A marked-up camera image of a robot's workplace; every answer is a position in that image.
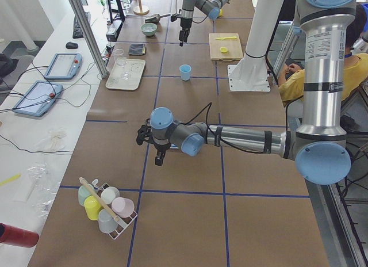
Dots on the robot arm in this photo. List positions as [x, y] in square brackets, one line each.
[317, 146]
[210, 8]

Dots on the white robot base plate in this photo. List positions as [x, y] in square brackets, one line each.
[248, 78]

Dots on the grey plastic cup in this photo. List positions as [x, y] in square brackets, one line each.
[106, 223]

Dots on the wooden rack handle rod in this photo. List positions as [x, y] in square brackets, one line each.
[104, 205]

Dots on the cream bear serving tray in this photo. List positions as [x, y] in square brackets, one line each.
[134, 67]

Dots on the white plastic cup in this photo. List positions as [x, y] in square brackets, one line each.
[109, 194]

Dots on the green bowl of ice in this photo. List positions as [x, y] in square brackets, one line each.
[149, 29]

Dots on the black power box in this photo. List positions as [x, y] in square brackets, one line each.
[114, 30]

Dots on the light blue paper cup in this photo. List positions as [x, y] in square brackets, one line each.
[185, 71]

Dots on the aluminium frame post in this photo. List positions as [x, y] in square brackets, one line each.
[79, 12]

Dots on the pale green plastic cup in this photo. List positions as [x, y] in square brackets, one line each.
[83, 194]

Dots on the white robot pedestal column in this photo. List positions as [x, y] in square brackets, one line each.
[263, 23]

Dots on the steel ice scoop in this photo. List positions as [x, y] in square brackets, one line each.
[155, 18]

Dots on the black computer mouse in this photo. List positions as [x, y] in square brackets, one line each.
[71, 45]

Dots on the red bottle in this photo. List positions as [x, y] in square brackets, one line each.
[15, 236]

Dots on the yellow plastic cup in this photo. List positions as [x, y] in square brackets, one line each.
[92, 207]

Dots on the bamboo cutting board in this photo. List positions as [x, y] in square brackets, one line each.
[234, 47]

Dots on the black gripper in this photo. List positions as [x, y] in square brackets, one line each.
[160, 148]
[184, 25]

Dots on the grey folded cloth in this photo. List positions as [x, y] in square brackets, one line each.
[137, 49]

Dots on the blue teach pendant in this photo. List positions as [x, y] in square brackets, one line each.
[64, 66]
[38, 99]

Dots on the yellow plastic knife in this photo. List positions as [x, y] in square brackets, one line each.
[226, 38]

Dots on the far blue teach pendant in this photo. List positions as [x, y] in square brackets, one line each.
[64, 66]

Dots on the pink plastic cup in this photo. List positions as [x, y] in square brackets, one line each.
[123, 207]

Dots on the near blue teach pendant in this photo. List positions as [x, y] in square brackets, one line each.
[38, 99]

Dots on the clear wine glass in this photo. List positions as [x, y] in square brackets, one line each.
[121, 60]

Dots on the wooden mug tree stand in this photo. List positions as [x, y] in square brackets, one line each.
[141, 9]

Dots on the white wire cup rack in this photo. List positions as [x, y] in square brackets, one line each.
[124, 223]

